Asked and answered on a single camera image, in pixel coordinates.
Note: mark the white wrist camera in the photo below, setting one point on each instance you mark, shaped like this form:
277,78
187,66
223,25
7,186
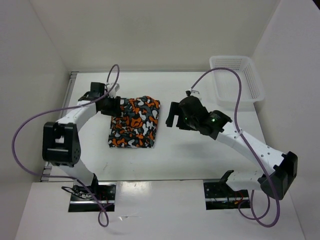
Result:
111,89
194,93

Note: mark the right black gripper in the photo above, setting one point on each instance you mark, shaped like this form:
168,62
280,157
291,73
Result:
175,109

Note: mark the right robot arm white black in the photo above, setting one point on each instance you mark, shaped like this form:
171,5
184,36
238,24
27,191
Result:
278,169

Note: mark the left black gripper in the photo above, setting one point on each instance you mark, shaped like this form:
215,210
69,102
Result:
115,110

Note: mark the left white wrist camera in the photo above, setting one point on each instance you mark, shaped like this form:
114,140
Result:
111,89

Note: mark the orange camouflage shorts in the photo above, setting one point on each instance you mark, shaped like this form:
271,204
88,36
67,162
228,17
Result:
136,127

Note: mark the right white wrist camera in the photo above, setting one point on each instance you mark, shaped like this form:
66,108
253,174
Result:
194,93

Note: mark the white perforated plastic basket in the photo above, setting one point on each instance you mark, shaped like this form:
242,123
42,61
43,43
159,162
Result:
230,69

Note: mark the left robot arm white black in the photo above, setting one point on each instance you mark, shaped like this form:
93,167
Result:
61,143

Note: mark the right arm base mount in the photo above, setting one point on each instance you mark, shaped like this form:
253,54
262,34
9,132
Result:
219,196

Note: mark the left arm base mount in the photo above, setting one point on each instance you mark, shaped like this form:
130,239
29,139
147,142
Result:
82,201

